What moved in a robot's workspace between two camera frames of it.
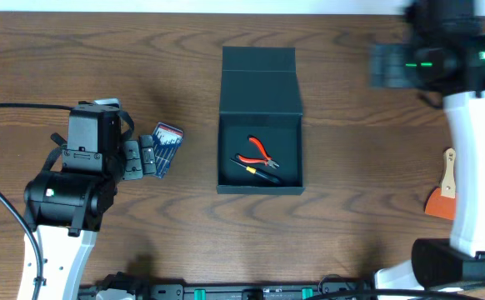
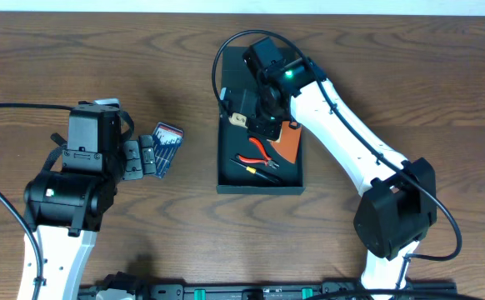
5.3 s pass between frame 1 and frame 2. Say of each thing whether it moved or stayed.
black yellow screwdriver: stayed
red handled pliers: stayed
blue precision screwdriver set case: stayed
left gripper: stayed
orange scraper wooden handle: moved
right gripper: moved
